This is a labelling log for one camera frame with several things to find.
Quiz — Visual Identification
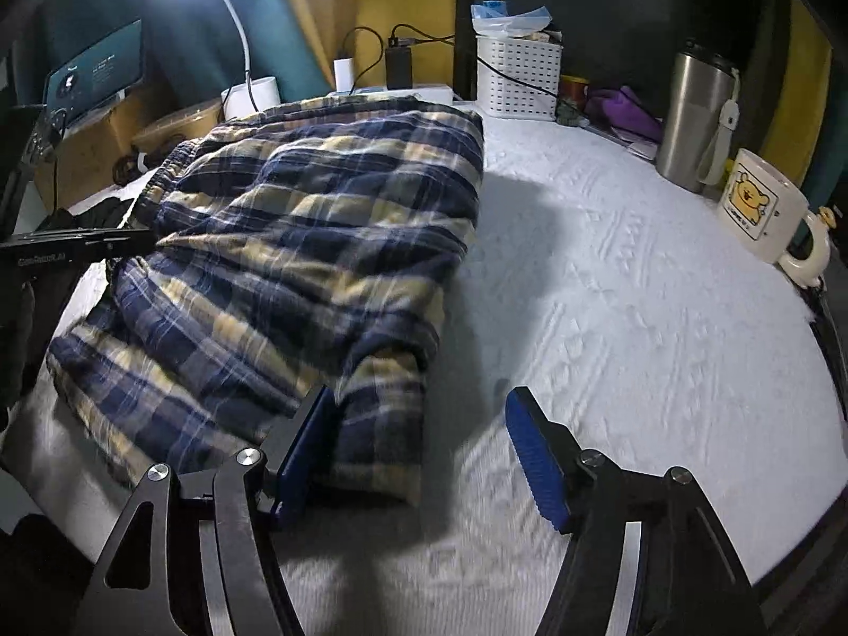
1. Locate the white plastic basket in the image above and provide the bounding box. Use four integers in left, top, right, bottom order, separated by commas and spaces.
477, 36, 564, 121

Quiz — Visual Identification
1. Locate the black charging cable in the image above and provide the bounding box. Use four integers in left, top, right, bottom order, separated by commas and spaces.
344, 26, 388, 90
390, 22, 561, 99

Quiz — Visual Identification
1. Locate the stainless steel tumbler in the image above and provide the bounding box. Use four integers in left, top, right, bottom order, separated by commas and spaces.
656, 40, 739, 195

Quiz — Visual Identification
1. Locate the clear plastic bag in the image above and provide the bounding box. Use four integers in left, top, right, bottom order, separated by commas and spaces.
470, 0, 554, 41

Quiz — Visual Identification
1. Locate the purple cloth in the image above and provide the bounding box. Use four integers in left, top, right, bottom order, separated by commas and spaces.
586, 85, 664, 143

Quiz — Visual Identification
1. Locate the cream mug with bear print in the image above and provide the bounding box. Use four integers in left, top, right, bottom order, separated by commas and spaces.
715, 147, 834, 289

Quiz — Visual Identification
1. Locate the white textured table cover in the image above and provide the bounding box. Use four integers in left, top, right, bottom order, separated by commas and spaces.
0, 96, 848, 636

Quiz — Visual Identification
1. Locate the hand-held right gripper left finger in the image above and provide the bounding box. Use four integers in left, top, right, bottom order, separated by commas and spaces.
69, 384, 336, 636

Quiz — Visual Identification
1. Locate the white desk lamp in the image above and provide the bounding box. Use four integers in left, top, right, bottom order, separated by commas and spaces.
142, 0, 279, 121

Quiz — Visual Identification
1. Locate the brown cardboard box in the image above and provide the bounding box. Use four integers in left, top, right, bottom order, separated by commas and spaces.
33, 89, 160, 209

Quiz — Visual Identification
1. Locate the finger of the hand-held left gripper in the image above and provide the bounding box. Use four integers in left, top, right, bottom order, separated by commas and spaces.
10, 228, 152, 258

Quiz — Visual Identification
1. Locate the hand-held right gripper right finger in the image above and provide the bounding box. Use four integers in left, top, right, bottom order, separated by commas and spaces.
505, 385, 763, 636

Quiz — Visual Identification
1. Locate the blue yellow plaid shirt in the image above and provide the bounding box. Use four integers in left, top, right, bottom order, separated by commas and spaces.
46, 94, 486, 508

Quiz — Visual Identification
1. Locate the coiled black cable bundle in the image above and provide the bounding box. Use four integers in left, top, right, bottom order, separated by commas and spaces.
112, 149, 166, 185

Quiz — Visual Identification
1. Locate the black charger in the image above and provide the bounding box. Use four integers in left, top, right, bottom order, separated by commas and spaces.
385, 46, 415, 90

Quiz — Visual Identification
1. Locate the black post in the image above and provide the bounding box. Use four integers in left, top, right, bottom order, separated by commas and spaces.
455, 0, 479, 103

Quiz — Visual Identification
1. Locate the black cloth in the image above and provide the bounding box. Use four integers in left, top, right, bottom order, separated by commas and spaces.
43, 195, 137, 234

